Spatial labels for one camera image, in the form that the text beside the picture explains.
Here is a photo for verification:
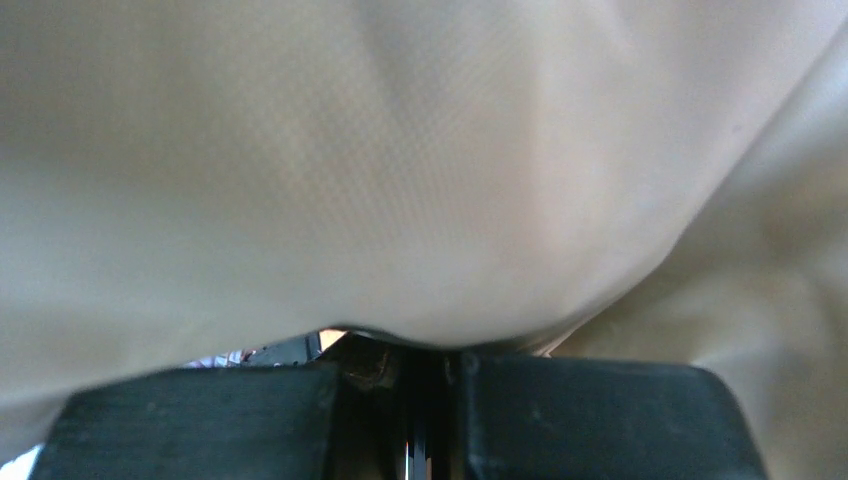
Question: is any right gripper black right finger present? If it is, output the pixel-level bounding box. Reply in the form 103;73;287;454
457;354;767;479

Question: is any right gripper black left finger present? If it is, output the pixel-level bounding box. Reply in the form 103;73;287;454
31;365;338;479

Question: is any black and beige folding umbrella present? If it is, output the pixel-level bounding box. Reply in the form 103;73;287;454
1;1;847;479

